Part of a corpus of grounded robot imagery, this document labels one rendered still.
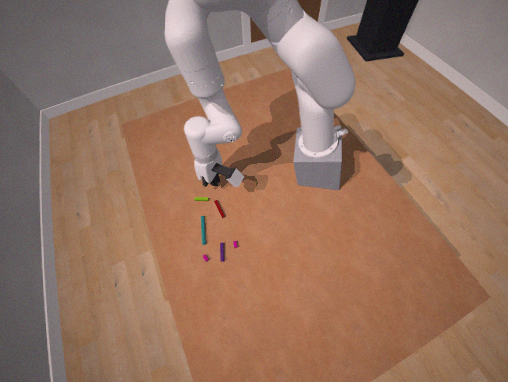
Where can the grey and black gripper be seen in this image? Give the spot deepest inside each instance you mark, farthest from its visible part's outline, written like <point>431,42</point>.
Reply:
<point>205,171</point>

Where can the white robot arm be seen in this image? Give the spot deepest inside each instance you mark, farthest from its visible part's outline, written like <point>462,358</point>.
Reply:
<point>309,49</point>

